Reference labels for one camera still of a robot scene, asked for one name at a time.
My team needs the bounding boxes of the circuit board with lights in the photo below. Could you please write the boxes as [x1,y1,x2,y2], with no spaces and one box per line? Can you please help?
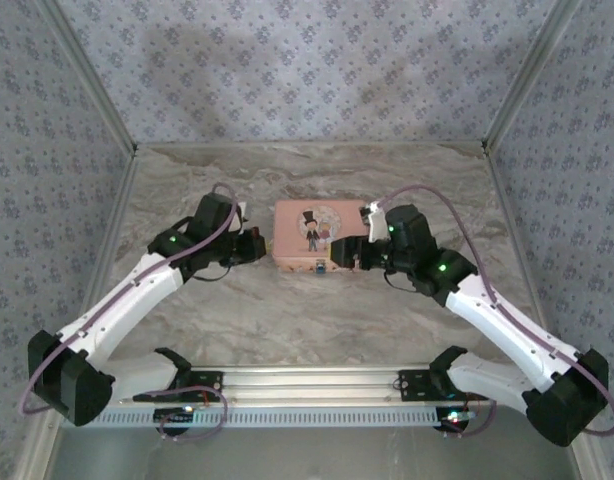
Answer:
[435,407,481,435]
[154,405,197,424]

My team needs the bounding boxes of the pink tin box with couple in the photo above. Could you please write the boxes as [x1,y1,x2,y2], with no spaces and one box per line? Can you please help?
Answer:
[271,198,369,275]

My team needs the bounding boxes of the aluminium table edge rail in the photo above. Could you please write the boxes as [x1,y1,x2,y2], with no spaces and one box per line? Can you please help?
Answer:
[16,148,141,480]
[484,148,606,480]

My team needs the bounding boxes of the aluminium frame post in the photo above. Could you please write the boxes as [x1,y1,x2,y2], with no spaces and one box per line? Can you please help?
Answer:
[480,0,586,154]
[39,0,140,154]

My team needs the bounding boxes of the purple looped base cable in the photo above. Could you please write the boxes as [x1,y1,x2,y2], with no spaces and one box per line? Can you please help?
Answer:
[158,383,230,444]

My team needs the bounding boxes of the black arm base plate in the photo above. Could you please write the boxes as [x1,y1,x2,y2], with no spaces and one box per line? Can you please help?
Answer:
[172,368,224,397]
[397,368,441,402]

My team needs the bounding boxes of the slotted white cable duct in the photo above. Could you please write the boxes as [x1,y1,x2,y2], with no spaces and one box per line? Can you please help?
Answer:
[92,398,491,430]

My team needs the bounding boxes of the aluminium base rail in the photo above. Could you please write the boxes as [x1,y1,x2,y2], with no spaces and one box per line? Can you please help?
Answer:
[186,365,441,402]

